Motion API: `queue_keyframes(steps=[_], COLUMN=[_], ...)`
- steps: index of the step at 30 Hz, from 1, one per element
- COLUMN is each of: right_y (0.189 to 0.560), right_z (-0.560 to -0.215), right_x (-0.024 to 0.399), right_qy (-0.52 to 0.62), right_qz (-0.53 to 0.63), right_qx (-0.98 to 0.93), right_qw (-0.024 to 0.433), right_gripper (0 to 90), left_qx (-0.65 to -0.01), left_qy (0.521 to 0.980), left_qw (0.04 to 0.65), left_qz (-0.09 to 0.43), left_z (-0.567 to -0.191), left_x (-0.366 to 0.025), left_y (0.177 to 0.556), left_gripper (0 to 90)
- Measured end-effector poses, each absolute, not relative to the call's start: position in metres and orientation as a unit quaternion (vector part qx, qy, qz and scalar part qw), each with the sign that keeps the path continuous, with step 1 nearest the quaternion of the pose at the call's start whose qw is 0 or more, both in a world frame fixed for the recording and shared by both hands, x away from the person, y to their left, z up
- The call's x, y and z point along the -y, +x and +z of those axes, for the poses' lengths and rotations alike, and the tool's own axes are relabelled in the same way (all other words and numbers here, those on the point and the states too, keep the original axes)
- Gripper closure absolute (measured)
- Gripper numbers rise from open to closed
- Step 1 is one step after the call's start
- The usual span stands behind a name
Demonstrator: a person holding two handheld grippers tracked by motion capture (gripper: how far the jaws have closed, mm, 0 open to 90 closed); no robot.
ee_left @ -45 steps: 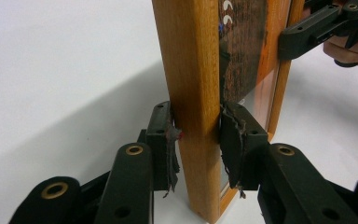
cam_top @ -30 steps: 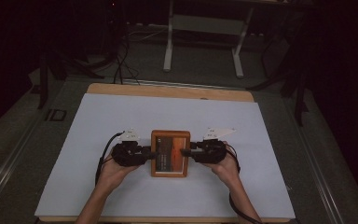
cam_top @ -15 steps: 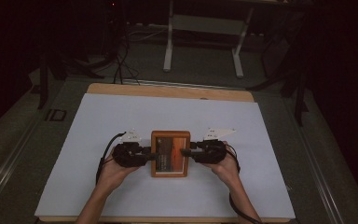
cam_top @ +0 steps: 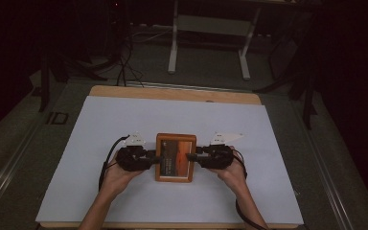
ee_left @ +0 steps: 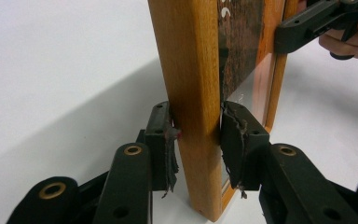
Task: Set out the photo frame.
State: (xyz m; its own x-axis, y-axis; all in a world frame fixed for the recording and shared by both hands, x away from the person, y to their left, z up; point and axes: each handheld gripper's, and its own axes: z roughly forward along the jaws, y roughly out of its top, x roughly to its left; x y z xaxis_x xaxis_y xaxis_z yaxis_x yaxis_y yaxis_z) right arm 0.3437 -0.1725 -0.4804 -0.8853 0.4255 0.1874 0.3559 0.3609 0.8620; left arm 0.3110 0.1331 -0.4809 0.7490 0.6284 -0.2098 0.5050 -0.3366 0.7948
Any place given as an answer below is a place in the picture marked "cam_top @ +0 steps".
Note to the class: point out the black stand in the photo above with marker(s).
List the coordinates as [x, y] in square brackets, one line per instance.
[303, 83]
[48, 80]

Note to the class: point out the metal floor rail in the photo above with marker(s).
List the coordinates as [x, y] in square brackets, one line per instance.
[326, 166]
[6, 172]

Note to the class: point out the person's left hand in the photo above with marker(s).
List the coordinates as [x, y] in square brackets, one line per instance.
[118, 179]

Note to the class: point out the metal floor strip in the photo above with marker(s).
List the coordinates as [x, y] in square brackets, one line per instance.
[188, 87]

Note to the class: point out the white table mat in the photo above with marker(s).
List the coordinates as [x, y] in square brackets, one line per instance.
[172, 115]

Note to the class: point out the black floor bracket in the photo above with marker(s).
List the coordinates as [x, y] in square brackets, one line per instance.
[57, 118]

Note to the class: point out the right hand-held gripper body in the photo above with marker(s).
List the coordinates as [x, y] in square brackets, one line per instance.
[217, 156]

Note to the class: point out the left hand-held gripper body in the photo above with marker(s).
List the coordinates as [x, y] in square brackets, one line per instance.
[134, 158]

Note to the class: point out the person's right hand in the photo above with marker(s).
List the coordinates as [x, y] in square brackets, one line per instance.
[231, 175]

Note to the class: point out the white metal stand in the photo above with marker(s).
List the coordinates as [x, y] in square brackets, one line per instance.
[211, 28]

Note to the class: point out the wooden picture frame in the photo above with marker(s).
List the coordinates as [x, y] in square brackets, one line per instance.
[175, 158]

